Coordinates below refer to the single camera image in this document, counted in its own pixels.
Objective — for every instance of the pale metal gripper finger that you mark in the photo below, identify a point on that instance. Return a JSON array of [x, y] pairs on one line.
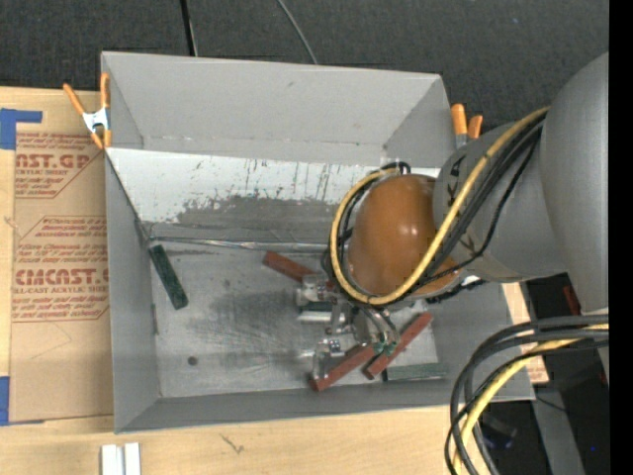
[[330, 347], [316, 291]]

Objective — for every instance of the red-brown flat block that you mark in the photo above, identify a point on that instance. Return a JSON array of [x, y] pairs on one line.
[[289, 266], [341, 370], [408, 337]]

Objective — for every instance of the dark green flat block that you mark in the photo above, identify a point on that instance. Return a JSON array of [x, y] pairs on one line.
[[418, 372], [169, 277]]

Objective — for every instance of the grey metal bin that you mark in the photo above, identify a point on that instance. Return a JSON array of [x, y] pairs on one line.
[[237, 314]]

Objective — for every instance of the brown cardboard board red print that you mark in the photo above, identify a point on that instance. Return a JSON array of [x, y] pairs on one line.
[[59, 354]]

